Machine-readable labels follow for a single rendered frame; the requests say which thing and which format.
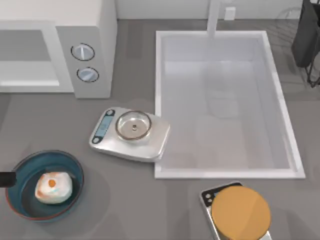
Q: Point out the white wall socket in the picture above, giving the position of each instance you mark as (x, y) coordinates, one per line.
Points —
(229, 13)

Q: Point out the scale with yellow round plate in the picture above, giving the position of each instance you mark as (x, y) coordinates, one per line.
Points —
(237, 212)

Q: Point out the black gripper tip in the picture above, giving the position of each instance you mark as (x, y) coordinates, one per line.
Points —
(7, 179)

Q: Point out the white sink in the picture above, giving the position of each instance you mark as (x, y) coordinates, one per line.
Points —
(225, 105)

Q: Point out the silver kitchen scale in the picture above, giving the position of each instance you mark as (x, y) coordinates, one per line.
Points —
(130, 140)

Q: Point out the blue frying pan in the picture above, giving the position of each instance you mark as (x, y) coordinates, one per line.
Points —
(45, 185)

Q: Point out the pale microwave oven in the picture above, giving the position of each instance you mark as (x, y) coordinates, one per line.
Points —
(82, 37)

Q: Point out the white bread with orange dot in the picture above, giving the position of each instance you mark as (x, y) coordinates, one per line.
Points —
(53, 188)

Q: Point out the steel weighing bowl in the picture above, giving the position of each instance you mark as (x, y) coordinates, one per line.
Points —
(134, 126)

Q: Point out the large microwave knob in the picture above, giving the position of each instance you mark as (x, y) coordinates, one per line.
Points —
(82, 52)

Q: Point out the tall white tap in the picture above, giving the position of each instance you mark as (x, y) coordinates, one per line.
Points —
(212, 17)

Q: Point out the small microwave knob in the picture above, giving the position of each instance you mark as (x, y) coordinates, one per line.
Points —
(87, 74)

